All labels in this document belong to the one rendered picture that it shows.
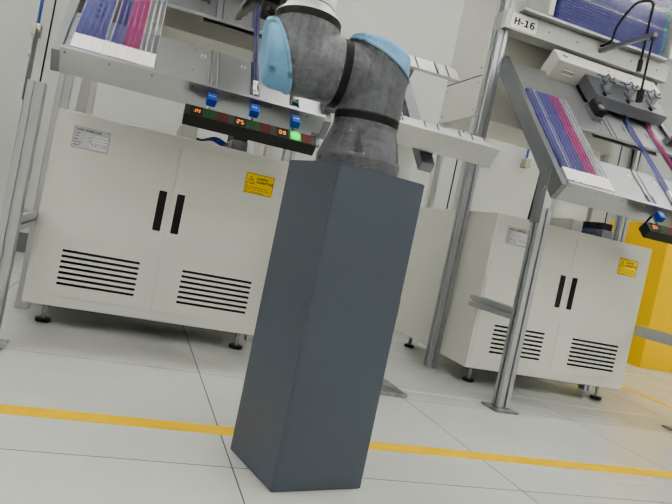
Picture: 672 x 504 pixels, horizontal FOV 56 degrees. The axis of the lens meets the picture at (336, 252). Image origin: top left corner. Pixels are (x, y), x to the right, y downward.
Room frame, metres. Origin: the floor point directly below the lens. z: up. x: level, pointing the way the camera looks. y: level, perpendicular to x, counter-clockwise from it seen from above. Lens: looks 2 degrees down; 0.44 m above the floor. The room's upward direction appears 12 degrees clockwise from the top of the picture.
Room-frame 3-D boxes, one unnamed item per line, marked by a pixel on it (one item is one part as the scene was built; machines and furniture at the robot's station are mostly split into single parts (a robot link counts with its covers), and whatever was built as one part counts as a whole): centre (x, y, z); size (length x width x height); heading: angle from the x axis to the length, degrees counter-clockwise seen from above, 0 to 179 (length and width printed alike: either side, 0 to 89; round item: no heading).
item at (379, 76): (1.14, 0.00, 0.72); 0.13 x 0.12 x 0.14; 106
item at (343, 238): (1.15, -0.01, 0.27); 0.18 x 0.18 x 0.55; 32
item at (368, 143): (1.15, -0.01, 0.60); 0.15 x 0.15 x 0.10
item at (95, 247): (2.21, 0.61, 0.31); 0.70 x 0.65 x 0.62; 108
